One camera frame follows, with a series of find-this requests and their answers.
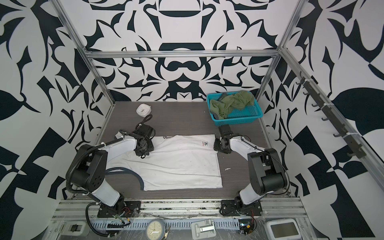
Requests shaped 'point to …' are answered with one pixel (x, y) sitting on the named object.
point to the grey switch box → (76, 228)
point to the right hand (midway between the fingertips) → (219, 145)
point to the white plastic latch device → (203, 229)
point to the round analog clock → (155, 230)
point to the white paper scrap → (227, 168)
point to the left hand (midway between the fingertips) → (149, 145)
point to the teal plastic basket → (250, 114)
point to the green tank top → (221, 107)
